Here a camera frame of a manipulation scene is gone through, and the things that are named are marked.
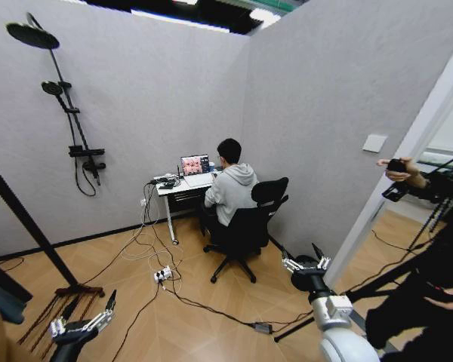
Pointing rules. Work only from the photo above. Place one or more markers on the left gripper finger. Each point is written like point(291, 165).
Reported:
point(58, 327)
point(105, 316)

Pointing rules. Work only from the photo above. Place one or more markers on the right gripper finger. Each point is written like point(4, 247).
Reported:
point(323, 263)
point(290, 265)

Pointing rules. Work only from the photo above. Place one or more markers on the small black handheld device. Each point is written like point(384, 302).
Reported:
point(397, 166)

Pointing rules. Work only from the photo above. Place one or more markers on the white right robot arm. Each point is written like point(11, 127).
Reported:
point(336, 320)

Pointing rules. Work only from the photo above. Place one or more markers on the dark brown wooden hanger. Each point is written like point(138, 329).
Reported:
point(81, 291)

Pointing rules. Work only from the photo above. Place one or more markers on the dark teal garment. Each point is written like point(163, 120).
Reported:
point(4, 301)

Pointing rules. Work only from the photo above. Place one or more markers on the black office chair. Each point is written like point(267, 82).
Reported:
point(249, 226)

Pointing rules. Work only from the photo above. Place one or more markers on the grey power adapter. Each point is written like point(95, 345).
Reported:
point(262, 327)

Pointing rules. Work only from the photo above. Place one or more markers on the white floor power strip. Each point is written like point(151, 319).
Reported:
point(163, 274)

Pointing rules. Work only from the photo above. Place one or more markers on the seated person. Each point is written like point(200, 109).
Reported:
point(232, 188)

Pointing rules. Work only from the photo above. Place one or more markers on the standing person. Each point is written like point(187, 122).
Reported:
point(430, 286)

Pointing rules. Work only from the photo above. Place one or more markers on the black ribbed stand pole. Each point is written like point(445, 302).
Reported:
point(26, 218)

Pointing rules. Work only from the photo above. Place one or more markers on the black desk drawer unit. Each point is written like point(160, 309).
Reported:
point(187, 200)

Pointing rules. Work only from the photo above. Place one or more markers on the open laptop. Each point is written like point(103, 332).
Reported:
point(194, 166)

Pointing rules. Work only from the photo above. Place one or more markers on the white desk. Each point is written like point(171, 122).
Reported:
point(173, 188)

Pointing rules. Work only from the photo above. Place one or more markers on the black shower mixer valve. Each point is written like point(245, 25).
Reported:
point(86, 152)

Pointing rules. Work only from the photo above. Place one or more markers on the black shower column pipe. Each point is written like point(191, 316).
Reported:
point(68, 109)

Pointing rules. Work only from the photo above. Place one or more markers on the black hand shower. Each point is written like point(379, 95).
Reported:
point(52, 88)

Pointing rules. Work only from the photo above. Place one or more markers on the black rain shower head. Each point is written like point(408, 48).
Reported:
point(32, 35)

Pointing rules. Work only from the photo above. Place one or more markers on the white door frame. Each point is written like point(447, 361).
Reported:
point(392, 162)

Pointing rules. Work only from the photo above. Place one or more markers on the white wall switch plate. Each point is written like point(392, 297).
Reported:
point(375, 143)

